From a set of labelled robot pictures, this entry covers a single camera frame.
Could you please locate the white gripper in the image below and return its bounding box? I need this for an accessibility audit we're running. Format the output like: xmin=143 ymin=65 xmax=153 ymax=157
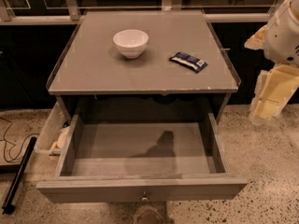
xmin=244 ymin=7 xmax=299 ymax=125

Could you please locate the black cable on floor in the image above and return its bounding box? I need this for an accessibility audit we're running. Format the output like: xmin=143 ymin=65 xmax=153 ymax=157
xmin=0 ymin=116 xmax=40 ymax=164

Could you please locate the blue snack packet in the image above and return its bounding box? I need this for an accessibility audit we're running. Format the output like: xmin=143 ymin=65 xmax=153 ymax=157
xmin=169 ymin=51 xmax=207 ymax=74

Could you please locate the grey cabinet with flat top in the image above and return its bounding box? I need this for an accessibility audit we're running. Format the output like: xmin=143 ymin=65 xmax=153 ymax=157
xmin=46 ymin=10 xmax=242 ymax=126

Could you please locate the black rod on floor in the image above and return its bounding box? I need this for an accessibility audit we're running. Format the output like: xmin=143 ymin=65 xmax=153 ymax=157
xmin=2 ymin=137 xmax=37 ymax=214

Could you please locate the metal railing frame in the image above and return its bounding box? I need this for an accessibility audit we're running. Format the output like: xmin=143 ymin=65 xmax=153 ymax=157
xmin=0 ymin=0 xmax=284 ymax=25

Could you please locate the pale object in bin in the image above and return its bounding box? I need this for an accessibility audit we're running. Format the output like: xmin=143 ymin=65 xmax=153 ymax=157
xmin=50 ymin=127 xmax=69 ymax=150

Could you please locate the white ceramic bowl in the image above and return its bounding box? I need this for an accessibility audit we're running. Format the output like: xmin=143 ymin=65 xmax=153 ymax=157
xmin=113 ymin=29 xmax=149 ymax=59

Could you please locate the metal drawer knob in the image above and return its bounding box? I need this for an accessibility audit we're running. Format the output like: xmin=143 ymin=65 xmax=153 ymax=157
xmin=140 ymin=191 xmax=149 ymax=202

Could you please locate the grey top drawer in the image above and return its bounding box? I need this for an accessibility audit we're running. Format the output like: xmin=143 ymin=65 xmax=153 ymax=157
xmin=37 ymin=114 xmax=247 ymax=203

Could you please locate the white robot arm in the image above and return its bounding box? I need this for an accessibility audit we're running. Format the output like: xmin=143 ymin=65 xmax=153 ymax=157
xmin=244 ymin=0 xmax=299 ymax=125

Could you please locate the clear plastic bin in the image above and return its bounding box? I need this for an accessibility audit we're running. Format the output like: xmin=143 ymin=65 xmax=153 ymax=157
xmin=34 ymin=103 xmax=69 ymax=156

